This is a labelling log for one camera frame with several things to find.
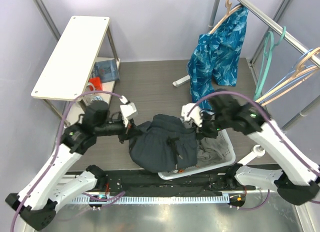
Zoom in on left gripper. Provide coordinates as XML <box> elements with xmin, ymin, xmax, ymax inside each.
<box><xmin>95</xmin><ymin>117</ymin><xmax>143</xmax><ymax>144</ymax></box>

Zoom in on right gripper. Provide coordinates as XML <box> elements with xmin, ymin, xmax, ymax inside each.
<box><xmin>192</xmin><ymin>110</ymin><xmax>230</xmax><ymax>139</ymax></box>

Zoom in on dark navy shorts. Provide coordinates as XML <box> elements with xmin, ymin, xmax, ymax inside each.
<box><xmin>128</xmin><ymin>114</ymin><xmax>198</xmax><ymax>173</ymax></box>

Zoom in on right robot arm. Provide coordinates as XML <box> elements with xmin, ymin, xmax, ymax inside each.
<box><xmin>184</xmin><ymin>90</ymin><xmax>320</xmax><ymax>206</ymax></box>

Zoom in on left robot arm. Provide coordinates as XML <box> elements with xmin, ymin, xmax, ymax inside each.
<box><xmin>5</xmin><ymin>101</ymin><xmax>138</xmax><ymax>231</ymax></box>

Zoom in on blue floral shorts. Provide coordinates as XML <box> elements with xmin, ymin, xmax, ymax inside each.
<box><xmin>186</xmin><ymin>6</ymin><xmax>249</xmax><ymax>103</ymax></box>

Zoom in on teal plastic hanger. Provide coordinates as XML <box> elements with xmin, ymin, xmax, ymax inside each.
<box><xmin>253</xmin><ymin>26</ymin><xmax>287</xmax><ymax>101</ymax></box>

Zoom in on light blue hanger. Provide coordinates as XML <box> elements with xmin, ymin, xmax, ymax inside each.
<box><xmin>253</xmin><ymin>47</ymin><xmax>320</xmax><ymax>106</ymax></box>

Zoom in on beige wooden hanger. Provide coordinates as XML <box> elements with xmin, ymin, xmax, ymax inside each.
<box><xmin>208</xmin><ymin>0</ymin><xmax>243</xmax><ymax>34</ymax></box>

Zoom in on white laundry basket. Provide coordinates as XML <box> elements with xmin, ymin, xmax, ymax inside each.
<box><xmin>158</xmin><ymin>130</ymin><xmax>236</xmax><ymax>180</ymax></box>

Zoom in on grey cloth in basket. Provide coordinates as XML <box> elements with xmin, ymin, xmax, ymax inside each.
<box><xmin>197</xmin><ymin>138</ymin><xmax>228</xmax><ymax>167</ymax></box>

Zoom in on clear glass mug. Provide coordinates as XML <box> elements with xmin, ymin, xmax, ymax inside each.
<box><xmin>83</xmin><ymin>82</ymin><xmax>97</xmax><ymax>105</ymax></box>

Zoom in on red box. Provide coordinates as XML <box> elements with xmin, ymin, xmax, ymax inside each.
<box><xmin>88</xmin><ymin>77</ymin><xmax>103</xmax><ymax>91</ymax></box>

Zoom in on metal clothes rack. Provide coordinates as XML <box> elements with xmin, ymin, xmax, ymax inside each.
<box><xmin>172</xmin><ymin>0</ymin><xmax>320</xmax><ymax>165</ymax></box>

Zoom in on blue book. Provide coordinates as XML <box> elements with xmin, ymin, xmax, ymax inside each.
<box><xmin>91</xmin><ymin>59</ymin><xmax>120</xmax><ymax>83</ymax></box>

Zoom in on white side shelf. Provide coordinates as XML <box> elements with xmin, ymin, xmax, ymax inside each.
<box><xmin>31</xmin><ymin>15</ymin><xmax>120</xmax><ymax>119</ymax></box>

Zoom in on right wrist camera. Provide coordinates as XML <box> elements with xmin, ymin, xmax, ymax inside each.
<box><xmin>180</xmin><ymin>103</ymin><xmax>203</xmax><ymax>128</ymax></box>

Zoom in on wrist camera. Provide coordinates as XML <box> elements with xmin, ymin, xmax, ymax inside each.
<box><xmin>120</xmin><ymin>95</ymin><xmax>138</xmax><ymax>127</ymax></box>
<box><xmin>180</xmin><ymin>103</ymin><xmax>203</xmax><ymax>128</ymax></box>

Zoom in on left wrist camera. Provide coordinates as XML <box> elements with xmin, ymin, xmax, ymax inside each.
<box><xmin>120</xmin><ymin>95</ymin><xmax>138</xmax><ymax>127</ymax></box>

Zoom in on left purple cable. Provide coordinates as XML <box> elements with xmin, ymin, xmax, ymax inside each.
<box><xmin>9</xmin><ymin>91</ymin><xmax>126</xmax><ymax>232</ymax></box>

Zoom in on purple cable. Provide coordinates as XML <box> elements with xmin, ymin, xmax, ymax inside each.
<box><xmin>186</xmin><ymin>91</ymin><xmax>320</xmax><ymax>205</ymax></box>
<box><xmin>9</xmin><ymin>91</ymin><xmax>126</xmax><ymax>232</ymax></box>

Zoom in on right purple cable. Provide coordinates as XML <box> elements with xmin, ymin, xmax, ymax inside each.
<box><xmin>186</xmin><ymin>91</ymin><xmax>320</xmax><ymax>205</ymax></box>

